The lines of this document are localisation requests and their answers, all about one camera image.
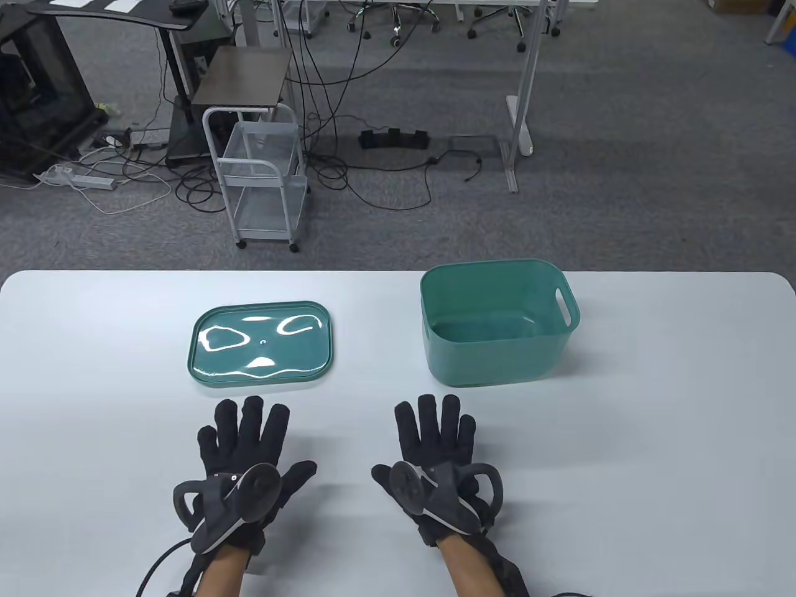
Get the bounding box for black standing desk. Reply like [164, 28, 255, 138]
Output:
[28, 0, 234, 166]

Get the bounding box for white power strip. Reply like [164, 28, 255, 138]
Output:
[33, 164, 116, 191]

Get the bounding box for white lifting column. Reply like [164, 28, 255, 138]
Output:
[236, 0, 259, 48]

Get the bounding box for person's right hand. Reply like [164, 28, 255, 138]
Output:
[371, 394, 493, 548]

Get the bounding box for green plastic storage box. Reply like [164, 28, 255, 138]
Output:
[420, 259, 581, 388]

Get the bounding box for chrome office chair base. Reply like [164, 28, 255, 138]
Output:
[346, 0, 442, 49]

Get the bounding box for white drawer unit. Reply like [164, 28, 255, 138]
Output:
[274, 0, 331, 37]

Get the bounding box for white table leg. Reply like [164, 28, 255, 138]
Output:
[764, 0, 796, 45]

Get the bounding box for person's right forearm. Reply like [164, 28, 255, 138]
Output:
[437, 536, 506, 597]

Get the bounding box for green plastic box lid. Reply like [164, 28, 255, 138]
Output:
[187, 301, 335, 389]

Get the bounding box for tangle of black cables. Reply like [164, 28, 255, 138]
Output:
[174, 0, 483, 213]

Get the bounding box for aluminium rail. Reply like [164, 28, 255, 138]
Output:
[499, 139, 519, 193]

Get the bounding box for white wire rolling cart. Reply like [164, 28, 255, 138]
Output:
[202, 103, 310, 252]

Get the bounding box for white desk frame leg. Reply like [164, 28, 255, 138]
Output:
[505, 0, 549, 157]

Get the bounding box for black wrist strap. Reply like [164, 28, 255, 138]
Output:
[479, 540, 530, 597]
[165, 552, 209, 597]

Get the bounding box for black tracking controller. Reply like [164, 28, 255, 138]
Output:
[173, 463, 282, 554]
[389, 461, 503, 537]

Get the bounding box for grey power strip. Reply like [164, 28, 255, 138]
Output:
[126, 127, 170, 150]

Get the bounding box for person's left hand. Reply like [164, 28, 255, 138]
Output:
[193, 397, 318, 555]

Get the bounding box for black glass computer case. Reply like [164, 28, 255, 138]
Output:
[0, 11, 108, 182]

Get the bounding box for dark wooden side table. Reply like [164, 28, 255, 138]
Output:
[191, 47, 293, 108]

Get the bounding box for white floor cable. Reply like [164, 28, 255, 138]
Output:
[59, 163, 172, 216]

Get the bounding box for white paper sheets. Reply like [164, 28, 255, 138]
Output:
[47, 0, 145, 12]

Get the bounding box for black foot pedal set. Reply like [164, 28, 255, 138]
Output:
[358, 128, 430, 150]

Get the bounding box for cardboard box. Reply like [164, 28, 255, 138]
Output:
[711, 0, 776, 17]

